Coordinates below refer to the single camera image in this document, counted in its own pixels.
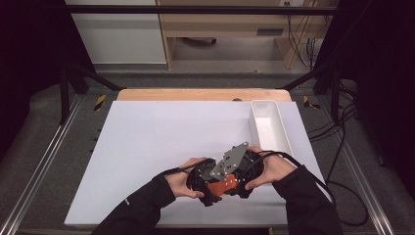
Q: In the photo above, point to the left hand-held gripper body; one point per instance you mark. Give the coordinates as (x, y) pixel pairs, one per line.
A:
(199, 178)

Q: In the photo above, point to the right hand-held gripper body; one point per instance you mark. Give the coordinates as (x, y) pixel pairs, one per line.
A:
(233, 160)

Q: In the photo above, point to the orange phone case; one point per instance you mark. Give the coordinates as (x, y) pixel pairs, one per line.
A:
(223, 188)

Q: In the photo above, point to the person's left hand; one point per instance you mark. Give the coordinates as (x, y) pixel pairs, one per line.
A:
(181, 184)

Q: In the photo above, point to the person's right hand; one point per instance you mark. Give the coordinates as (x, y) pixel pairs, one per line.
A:
(272, 169)

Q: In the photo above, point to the white plastic bin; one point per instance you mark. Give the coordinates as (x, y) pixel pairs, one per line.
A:
(269, 127)

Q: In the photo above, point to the white table board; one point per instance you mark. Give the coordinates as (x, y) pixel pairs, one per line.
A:
(137, 156)

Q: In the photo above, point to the yellow black tape marker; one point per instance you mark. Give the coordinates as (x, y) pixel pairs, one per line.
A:
(308, 103)
(100, 102)

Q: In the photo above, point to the black chair base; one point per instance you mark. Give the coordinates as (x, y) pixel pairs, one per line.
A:
(199, 41)

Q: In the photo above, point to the wooden desk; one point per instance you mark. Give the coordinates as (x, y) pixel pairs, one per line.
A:
(225, 24)

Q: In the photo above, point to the white cabinet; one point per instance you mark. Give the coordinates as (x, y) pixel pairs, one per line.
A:
(120, 36)

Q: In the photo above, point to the black curtain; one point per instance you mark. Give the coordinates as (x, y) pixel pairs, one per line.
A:
(29, 58)
(381, 81)

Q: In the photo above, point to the black frame strut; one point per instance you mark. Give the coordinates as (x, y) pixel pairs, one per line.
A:
(310, 76)
(94, 77)

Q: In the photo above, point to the aluminium rail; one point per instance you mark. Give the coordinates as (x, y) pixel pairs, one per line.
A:
(362, 169)
(42, 163)

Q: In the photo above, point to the black frame crossbar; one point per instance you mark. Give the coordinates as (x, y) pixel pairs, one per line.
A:
(195, 9)

